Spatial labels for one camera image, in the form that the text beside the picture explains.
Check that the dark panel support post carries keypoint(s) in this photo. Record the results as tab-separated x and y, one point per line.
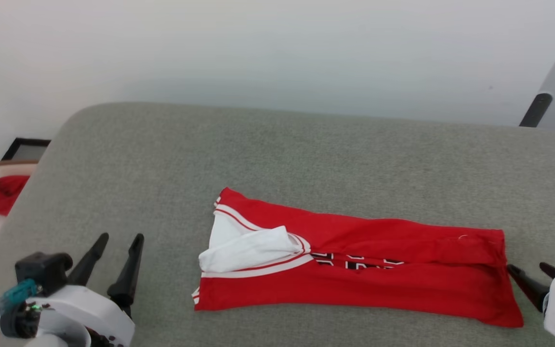
535	110

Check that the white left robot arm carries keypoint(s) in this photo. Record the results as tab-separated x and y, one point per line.
53	337

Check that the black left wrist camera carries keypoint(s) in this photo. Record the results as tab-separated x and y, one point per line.
44	270

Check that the red cloth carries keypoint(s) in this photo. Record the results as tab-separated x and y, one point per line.
4	193

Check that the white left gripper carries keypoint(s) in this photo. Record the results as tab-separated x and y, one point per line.
89	311

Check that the red basketball jersey white trim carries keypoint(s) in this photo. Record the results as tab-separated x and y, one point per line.
378	270

